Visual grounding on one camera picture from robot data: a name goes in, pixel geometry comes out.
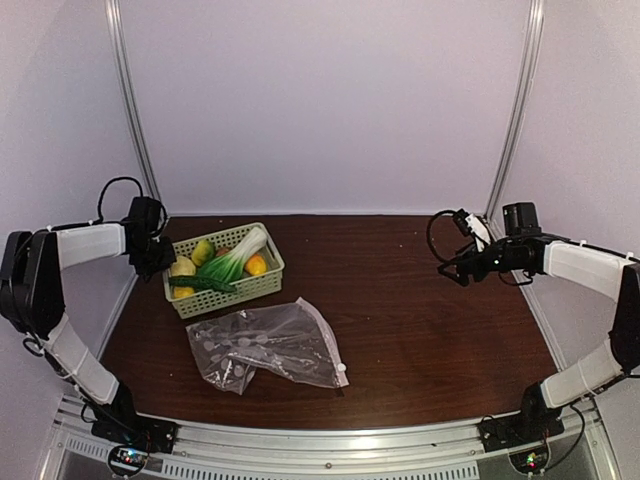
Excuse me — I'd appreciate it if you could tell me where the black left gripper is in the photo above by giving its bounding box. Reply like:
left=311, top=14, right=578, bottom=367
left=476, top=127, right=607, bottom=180
left=131, top=235, right=176, bottom=276

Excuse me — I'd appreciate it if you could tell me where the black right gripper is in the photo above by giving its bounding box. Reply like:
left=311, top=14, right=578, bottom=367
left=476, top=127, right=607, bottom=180
left=437, top=239, right=520, bottom=286

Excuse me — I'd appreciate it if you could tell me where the toy bok choy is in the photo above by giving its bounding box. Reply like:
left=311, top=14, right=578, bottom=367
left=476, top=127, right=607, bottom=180
left=198, top=227, right=267, bottom=284

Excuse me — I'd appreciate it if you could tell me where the clear zip top bag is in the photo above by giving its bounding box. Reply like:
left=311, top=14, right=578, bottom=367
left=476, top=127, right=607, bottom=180
left=186, top=298, right=349, bottom=395

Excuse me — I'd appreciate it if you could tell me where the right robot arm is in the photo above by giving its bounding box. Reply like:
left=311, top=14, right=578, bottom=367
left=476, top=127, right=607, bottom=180
left=437, top=202, right=639, bottom=442

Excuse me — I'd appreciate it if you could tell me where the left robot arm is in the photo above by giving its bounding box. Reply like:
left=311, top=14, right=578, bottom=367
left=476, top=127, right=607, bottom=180
left=1, top=196, right=175, bottom=444

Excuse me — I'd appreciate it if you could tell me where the toy potato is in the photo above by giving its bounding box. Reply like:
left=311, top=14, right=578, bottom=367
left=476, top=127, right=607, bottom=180
left=169, top=255, right=197, bottom=277

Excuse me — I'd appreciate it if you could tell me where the toy yellow lemon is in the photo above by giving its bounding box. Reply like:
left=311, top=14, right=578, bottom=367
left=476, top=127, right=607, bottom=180
left=172, top=287, right=196, bottom=299

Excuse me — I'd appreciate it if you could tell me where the toy green yellow mango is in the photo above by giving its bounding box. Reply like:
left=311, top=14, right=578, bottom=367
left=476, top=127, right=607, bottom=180
left=191, top=239, right=215, bottom=267

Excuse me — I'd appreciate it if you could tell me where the toy cucumber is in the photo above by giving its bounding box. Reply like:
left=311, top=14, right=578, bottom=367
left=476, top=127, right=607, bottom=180
left=168, top=276, right=237, bottom=293

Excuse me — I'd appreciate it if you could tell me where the toy orange mango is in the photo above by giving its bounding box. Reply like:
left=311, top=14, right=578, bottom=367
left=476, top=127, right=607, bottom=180
left=244, top=253, right=269, bottom=276

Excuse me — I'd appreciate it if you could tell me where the right circuit board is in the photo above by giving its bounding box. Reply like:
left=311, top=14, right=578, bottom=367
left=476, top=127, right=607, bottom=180
left=509, top=445, right=551, bottom=477

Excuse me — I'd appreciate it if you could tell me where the circuit board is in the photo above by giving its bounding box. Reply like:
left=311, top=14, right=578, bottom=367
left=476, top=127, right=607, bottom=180
left=107, top=445, right=149, bottom=477
left=509, top=445, right=551, bottom=477

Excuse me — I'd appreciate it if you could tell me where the left circuit board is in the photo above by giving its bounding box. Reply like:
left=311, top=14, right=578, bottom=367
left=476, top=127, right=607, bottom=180
left=107, top=445, right=149, bottom=477

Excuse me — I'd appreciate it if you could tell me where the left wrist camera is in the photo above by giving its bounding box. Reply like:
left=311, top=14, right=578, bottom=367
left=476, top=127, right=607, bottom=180
left=122, top=196, right=168, bottom=237

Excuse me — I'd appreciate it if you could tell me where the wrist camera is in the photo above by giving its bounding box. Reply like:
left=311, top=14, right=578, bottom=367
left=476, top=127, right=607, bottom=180
left=453, top=209, right=492, bottom=252
left=122, top=196, right=168, bottom=237

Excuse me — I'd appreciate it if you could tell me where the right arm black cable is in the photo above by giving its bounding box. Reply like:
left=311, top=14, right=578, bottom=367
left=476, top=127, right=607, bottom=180
left=426, top=208, right=476, bottom=263

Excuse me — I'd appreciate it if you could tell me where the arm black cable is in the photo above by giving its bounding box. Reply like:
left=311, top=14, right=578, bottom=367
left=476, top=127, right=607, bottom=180
left=426, top=208, right=476, bottom=263
left=95, top=176, right=146, bottom=224

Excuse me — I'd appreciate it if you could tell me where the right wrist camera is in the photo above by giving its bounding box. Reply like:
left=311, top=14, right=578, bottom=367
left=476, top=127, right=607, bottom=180
left=453, top=209, right=492, bottom=252

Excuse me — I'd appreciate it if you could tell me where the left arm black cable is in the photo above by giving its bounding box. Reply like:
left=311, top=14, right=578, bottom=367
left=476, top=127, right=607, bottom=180
left=95, top=176, right=146, bottom=224

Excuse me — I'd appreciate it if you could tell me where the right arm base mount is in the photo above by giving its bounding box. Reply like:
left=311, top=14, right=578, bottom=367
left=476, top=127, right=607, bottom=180
left=477, top=413, right=565, bottom=453

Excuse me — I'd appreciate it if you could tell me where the front aluminium rail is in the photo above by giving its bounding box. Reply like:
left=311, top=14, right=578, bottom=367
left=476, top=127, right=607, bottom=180
left=39, top=394, right=621, bottom=480

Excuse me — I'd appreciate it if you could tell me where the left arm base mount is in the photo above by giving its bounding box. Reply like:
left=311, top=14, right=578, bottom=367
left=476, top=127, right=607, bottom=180
left=91, top=416, right=178, bottom=454

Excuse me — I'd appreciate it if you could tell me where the left aluminium frame post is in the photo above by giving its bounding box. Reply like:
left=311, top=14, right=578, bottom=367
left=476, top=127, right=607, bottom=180
left=104, top=0, right=162, bottom=201

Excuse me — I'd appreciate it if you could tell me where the aluminium frame post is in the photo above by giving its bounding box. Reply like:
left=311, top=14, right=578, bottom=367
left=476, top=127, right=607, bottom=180
left=485, top=0, right=545, bottom=221
left=104, top=0, right=162, bottom=201

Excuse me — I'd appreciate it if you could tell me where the right aluminium frame post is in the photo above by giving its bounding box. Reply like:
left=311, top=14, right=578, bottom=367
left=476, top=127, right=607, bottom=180
left=485, top=0, right=545, bottom=221

